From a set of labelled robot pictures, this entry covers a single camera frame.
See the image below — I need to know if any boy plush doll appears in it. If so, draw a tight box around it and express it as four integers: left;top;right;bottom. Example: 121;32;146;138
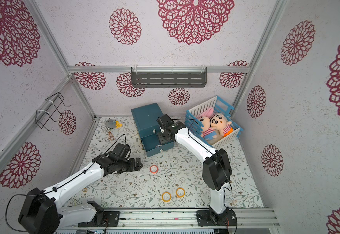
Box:
210;113;234;137

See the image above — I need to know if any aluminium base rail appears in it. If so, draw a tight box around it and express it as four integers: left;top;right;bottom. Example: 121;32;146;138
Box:
70;208;281;230

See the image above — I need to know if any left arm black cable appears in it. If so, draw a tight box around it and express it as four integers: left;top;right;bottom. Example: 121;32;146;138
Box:
5;134;127;233

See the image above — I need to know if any grey plush duck toy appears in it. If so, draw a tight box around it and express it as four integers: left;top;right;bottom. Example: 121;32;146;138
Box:
105;119;123;130

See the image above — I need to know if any pink plush doll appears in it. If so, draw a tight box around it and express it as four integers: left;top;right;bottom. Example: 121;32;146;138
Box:
196;107;217;141

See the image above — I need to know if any blue white toy crib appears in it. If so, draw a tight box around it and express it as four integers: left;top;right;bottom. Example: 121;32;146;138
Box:
185;96;244;150

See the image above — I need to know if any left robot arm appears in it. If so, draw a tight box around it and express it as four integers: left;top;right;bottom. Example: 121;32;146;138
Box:
18;154;143;234

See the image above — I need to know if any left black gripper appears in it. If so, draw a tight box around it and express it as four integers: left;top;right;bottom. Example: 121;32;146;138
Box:
117;157;143;175

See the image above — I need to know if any teal drawer cabinet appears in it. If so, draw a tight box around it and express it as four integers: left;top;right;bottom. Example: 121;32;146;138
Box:
131;103;174;157

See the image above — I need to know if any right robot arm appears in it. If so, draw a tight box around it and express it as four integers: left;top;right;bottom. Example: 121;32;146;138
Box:
157;115;238;228

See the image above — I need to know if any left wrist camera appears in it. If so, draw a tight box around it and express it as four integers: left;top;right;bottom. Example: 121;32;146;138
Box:
112;143;131;160

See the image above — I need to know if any black wire wall rack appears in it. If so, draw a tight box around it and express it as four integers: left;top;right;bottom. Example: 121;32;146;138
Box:
34;92;71;132

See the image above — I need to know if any grey wall shelf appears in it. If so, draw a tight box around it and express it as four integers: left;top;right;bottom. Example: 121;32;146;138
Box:
131;67;207;88

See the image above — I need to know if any yellow tape roll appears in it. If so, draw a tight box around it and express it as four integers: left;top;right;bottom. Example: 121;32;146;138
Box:
176;188;185;198
161;192;172;203

